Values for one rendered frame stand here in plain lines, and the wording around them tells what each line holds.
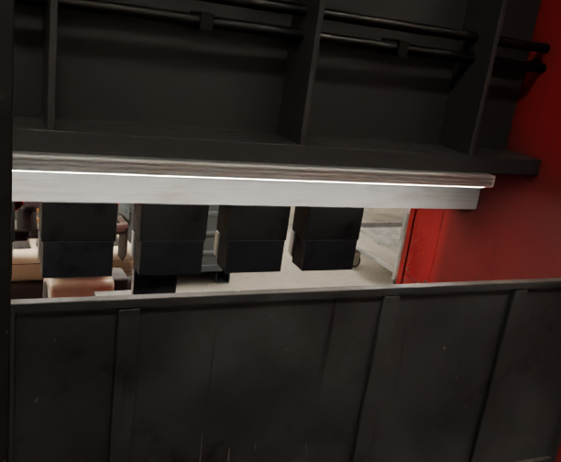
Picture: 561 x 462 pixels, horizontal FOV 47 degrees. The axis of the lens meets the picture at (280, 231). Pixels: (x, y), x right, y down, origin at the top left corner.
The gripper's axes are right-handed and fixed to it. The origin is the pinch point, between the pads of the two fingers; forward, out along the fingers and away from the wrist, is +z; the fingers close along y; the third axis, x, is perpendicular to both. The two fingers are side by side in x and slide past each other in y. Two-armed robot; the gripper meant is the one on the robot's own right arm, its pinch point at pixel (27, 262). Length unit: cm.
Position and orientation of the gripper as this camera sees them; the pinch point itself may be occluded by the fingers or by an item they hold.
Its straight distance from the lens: 201.7
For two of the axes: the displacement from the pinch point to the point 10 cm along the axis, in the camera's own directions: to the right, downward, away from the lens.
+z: 0.8, 9.9, -1.2
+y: 8.9, -0.2, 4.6
